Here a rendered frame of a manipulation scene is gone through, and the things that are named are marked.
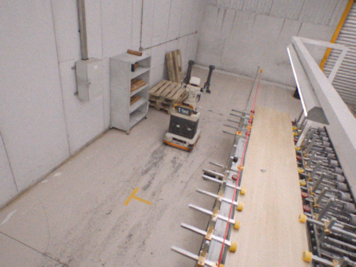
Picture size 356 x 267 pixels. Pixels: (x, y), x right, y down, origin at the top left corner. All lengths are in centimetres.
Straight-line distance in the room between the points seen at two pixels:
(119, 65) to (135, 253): 315
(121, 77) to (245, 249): 358
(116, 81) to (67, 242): 287
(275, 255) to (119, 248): 179
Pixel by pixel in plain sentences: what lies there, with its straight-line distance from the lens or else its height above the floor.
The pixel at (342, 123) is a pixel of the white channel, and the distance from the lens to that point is 103.
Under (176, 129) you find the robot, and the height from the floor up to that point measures 41.
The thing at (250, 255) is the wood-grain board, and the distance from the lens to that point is 242.
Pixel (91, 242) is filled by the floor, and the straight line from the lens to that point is 338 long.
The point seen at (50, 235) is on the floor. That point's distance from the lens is 354.
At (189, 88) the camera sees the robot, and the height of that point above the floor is 119.
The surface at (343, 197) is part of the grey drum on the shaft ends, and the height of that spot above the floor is 83.
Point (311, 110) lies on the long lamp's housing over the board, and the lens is 139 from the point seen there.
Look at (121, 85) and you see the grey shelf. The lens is 477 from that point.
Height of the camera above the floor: 279
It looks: 31 degrees down
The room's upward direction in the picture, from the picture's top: 9 degrees clockwise
